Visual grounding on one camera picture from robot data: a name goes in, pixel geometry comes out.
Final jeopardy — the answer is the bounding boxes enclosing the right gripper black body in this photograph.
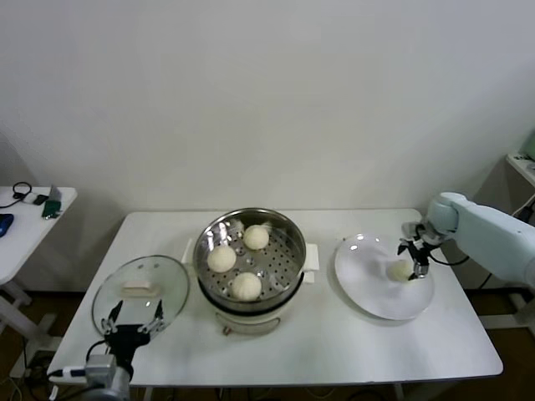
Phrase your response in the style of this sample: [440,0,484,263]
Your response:
[408,235,439,267]

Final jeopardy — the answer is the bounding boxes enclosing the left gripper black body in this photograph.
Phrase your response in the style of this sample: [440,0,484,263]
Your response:
[103,322,154,368]

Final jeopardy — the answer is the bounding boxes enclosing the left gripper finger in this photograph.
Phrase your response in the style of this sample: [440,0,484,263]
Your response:
[140,300,165,335]
[101,300,125,335]

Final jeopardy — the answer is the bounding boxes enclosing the white steamed baozi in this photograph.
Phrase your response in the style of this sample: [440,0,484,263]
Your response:
[386,259,415,282]
[207,245,237,273]
[231,272,263,302]
[243,224,271,251]

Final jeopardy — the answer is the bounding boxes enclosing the glass pot lid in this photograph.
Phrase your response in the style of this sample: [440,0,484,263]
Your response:
[92,254,191,339]

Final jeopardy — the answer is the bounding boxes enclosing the stainless steel steamer basket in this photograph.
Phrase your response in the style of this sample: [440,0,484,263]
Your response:
[182,207,321,313]

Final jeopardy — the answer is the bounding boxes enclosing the white round plate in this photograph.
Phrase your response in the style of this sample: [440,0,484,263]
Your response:
[334,233,436,322]

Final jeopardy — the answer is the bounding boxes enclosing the white electric pot base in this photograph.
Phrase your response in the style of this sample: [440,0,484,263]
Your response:
[190,266,319,337]

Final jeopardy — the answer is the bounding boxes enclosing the white side table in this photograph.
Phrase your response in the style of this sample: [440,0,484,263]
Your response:
[0,185,79,348]

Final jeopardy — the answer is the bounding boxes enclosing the green object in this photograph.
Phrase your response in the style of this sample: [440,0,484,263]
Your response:
[42,199,64,221]

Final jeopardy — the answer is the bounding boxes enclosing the blue object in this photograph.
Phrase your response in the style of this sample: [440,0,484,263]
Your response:
[0,212,16,239]

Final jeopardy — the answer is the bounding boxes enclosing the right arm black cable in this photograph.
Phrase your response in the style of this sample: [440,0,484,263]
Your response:
[430,253,471,267]

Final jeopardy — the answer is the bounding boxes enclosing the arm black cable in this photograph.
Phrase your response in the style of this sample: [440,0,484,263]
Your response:
[430,253,471,267]
[46,340,110,392]

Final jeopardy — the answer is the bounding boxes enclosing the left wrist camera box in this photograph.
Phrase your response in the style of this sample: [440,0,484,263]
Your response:
[84,354,117,383]

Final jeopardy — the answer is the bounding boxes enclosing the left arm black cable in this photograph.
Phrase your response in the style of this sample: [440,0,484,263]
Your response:
[46,340,110,392]

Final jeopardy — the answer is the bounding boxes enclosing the black power adapter with cable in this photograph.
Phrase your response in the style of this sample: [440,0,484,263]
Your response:
[477,206,535,290]

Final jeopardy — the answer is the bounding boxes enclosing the black looped cable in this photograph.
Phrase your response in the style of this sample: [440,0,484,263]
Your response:
[0,181,34,209]

